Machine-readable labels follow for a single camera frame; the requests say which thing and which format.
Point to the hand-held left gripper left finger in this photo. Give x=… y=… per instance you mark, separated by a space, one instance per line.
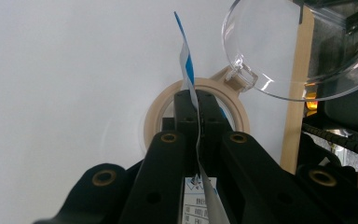
x=164 y=174

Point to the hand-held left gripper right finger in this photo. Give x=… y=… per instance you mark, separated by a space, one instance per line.
x=248 y=180

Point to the clear glass measuring cup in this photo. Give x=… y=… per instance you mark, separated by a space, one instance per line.
x=214 y=84

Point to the blue and white milk carton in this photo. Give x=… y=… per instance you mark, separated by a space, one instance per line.
x=188 y=65

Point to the wooden table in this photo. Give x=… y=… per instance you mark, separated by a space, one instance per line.
x=296 y=124

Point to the white table mat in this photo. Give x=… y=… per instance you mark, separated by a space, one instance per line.
x=59 y=77

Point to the black tape strip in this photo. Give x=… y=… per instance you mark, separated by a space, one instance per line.
x=299 y=11

